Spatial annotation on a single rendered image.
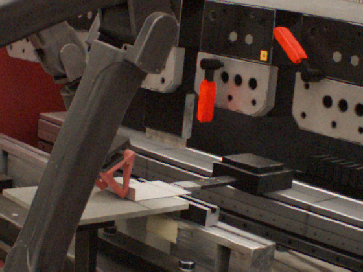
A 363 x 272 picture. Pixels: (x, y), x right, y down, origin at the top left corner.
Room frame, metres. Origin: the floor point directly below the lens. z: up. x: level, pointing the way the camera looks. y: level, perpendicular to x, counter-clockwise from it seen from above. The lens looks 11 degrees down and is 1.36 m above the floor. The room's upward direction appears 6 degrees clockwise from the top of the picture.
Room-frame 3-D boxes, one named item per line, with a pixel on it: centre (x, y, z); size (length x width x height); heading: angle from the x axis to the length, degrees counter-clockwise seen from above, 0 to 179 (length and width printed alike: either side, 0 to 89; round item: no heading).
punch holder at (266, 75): (1.24, -0.09, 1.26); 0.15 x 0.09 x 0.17; 45
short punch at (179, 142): (1.37, 0.03, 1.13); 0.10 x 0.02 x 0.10; 45
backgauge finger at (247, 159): (1.48, -0.09, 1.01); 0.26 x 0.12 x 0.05; 135
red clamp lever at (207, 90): (1.21, -0.03, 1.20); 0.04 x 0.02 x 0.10; 135
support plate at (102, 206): (1.27, 0.14, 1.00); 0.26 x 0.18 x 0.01; 135
